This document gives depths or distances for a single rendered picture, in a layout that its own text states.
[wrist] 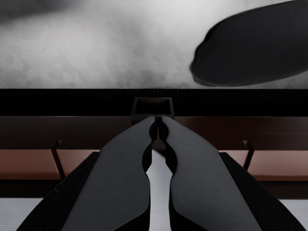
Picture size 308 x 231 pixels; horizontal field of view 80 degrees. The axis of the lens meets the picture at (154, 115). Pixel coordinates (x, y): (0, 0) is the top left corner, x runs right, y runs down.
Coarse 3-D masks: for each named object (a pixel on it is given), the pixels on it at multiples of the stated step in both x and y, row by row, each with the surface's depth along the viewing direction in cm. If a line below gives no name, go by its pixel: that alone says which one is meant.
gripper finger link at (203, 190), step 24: (168, 120) 11; (168, 144) 9; (192, 144) 9; (192, 168) 8; (216, 168) 8; (192, 192) 7; (216, 192) 7; (240, 192) 7; (192, 216) 6; (216, 216) 6; (240, 216) 6
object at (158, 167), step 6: (156, 156) 15; (162, 156) 15; (156, 162) 15; (162, 162) 15; (150, 168) 15; (156, 168) 15; (162, 168) 15; (168, 168) 15; (150, 174) 16; (156, 174) 16; (162, 174) 16; (168, 174) 16
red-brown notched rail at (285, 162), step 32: (0, 128) 20; (32, 128) 20; (64, 128) 20; (96, 128) 20; (128, 128) 20; (192, 128) 20; (224, 128) 20; (256, 128) 20; (288, 128) 20; (0, 160) 18; (32, 160) 18; (64, 160) 18; (256, 160) 17; (288, 160) 17
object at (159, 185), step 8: (152, 176) 16; (160, 176) 16; (168, 176) 16; (152, 184) 16; (160, 184) 16; (168, 184) 16; (152, 192) 17; (160, 192) 17; (168, 192) 17; (152, 200) 17; (160, 200) 17; (168, 200) 17; (152, 208) 18; (160, 208) 18; (168, 208) 18; (152, 216) 19; (160, 216) 19; (168, 216) 19
